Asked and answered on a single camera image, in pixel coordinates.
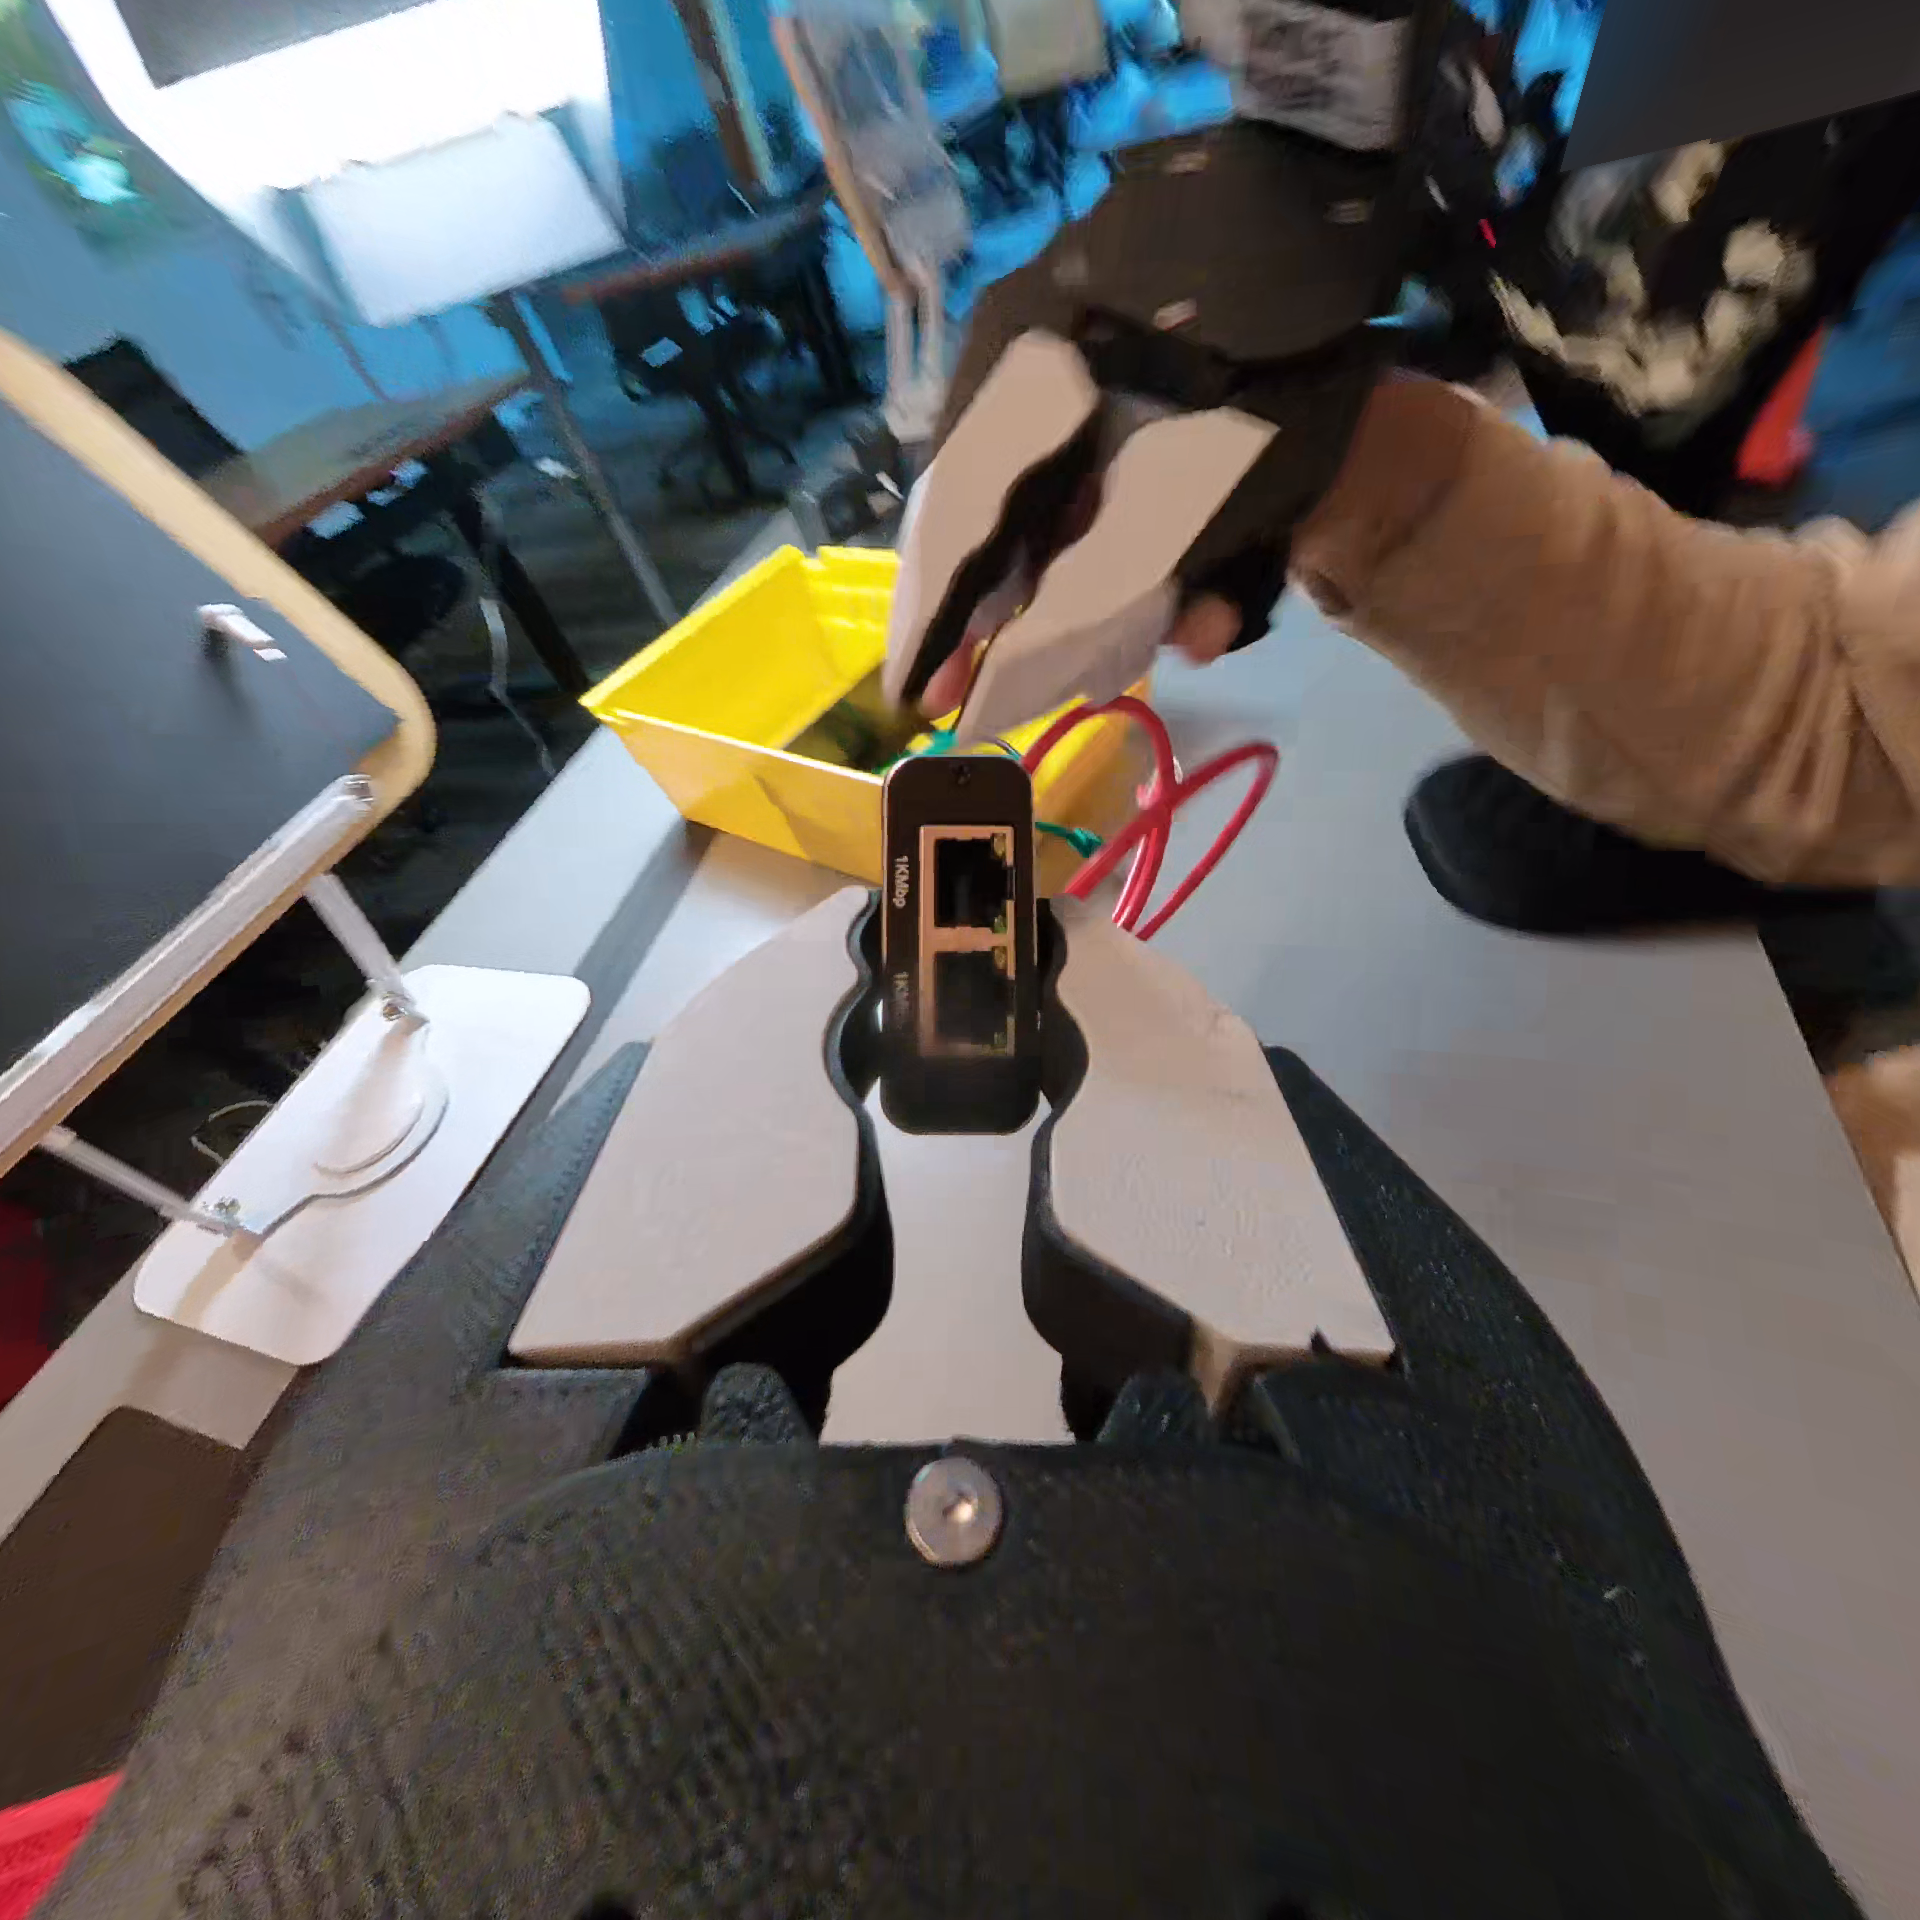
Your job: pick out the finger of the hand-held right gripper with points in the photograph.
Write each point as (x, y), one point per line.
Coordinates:
(1153, 510)
(989, 450)

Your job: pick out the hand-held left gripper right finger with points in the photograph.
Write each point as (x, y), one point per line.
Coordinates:
(1199, 1188)

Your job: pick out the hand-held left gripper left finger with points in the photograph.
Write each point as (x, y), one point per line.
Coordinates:
(705, 1188)

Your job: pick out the black network switch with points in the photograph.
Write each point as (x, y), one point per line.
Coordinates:
(907, 975)

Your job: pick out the yellow plastic bin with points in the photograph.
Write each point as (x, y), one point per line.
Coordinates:
(719, 703)

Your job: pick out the red plastic bin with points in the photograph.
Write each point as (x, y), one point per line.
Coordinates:
(45, 1845)

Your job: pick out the person's right forearm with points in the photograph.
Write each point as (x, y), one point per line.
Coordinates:
(1619, 632)

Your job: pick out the person's right hand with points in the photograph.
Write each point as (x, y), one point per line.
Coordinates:
(1199, 626)

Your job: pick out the black textured pad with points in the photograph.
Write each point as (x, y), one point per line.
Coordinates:
(1575, 862)

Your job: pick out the brown wooden desk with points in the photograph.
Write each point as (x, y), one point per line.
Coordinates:
(374, 433)

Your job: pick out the white softbox light panel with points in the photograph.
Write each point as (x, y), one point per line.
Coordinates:
(374, 122)

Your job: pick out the wood-rimmed black board stand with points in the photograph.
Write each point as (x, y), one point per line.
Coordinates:
(121, 719)

